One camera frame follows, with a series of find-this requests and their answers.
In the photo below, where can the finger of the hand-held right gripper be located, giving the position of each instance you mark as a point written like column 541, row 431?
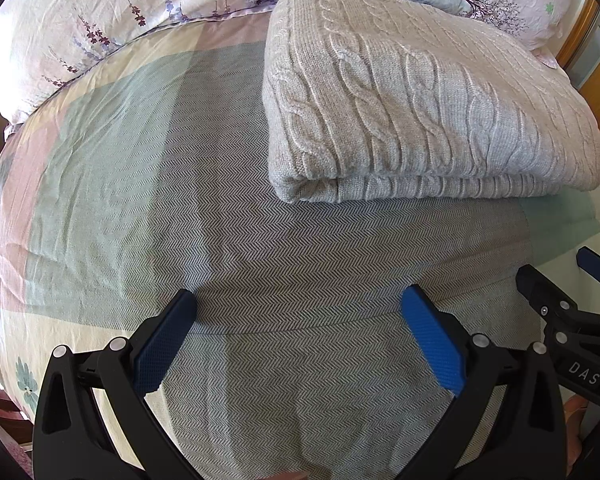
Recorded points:
column 594, row 265
column 544, row 291

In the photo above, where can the pastel patchwork quilt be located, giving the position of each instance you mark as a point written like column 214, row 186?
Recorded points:
column 15, row 220

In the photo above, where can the dark red wooden furniture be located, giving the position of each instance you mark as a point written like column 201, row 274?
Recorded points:
column 0, row 425

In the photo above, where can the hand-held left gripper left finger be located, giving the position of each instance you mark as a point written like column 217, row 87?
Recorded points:
column 164, row 345

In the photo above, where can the grey herringbone garment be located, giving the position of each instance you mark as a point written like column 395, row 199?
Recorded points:
column 290, row 240

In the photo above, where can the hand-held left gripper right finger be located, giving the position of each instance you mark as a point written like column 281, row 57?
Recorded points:
column 432, row 340

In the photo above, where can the wooden bed frame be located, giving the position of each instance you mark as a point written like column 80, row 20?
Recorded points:
column 587, row 55

